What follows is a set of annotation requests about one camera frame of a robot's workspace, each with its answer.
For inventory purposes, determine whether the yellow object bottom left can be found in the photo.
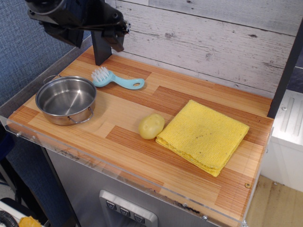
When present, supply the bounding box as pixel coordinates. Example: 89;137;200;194
18;216;42;227

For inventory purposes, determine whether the dark upright post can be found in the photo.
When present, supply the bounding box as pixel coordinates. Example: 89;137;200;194
267;20;303;119
91;31;112;66

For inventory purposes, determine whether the dark right upright post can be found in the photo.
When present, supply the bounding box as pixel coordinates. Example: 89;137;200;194
267;20;303;119

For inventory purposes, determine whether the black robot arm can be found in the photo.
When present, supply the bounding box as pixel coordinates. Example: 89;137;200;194
26;0;130;52

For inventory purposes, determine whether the white ribbed side cabinet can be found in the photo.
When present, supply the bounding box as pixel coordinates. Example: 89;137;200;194
261;90;303;191

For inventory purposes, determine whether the folded yellow cloth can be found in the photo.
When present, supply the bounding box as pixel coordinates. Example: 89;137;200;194
156;100;250;177

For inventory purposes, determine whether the light blue scrub brush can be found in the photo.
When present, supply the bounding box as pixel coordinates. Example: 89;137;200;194
91;67;145;90

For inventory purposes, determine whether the stainless steel pot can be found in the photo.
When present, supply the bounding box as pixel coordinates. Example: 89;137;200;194
36;76;97;126

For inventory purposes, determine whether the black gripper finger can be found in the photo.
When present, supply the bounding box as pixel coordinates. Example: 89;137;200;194
102;29;124;52
44;22;83;48

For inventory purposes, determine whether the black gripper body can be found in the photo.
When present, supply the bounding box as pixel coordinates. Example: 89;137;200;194
27;0;130;33

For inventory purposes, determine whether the dark left upright post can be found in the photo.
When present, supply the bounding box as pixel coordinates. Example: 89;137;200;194
91;31;112;66

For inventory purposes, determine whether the silver dispenser button panel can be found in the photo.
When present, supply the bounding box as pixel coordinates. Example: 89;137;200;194
99;190;158;227

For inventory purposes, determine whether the yellow potato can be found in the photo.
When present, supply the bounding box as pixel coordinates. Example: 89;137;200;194
138;113;165;140

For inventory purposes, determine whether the grey metal side rail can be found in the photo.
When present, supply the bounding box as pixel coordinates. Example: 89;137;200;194
0;35;92;118

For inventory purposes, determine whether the clear acrylic edge guard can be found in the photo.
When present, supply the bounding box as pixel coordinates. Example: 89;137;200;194
1;113;272;227

